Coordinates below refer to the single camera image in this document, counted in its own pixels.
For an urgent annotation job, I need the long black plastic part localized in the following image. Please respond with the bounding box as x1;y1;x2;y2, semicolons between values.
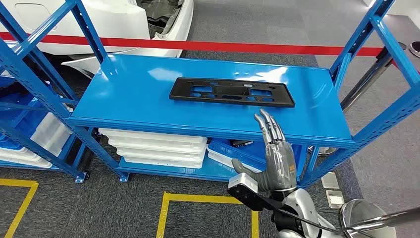
169;77;295;109

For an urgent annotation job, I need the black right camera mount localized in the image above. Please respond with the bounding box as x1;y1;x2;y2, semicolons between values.
227;185;286;213

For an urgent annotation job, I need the blue plastic crate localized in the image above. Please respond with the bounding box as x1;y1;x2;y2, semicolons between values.
207;138;308;182
0;93;45;151

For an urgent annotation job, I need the white car body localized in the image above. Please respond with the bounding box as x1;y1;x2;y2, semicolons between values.
0;0;194;79

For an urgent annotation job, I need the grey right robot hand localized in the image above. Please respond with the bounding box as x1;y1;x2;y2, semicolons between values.
231;109;298;193

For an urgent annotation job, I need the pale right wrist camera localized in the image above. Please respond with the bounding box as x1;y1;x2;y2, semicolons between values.
227;173;259;194

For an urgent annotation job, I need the yellow floor tape square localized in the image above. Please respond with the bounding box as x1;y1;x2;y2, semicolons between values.
156;192;260;238
0;178;39;238

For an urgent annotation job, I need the metal floor socket plate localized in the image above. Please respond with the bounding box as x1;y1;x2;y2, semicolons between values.
325;190;345;210
320;172;341;190

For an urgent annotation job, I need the red barrier belt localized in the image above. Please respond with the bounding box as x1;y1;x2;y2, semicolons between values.
0;32;399;57

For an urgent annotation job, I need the blue metal shelf rack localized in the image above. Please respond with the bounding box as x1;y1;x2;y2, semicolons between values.
0;75;89;183
0;0;420;189

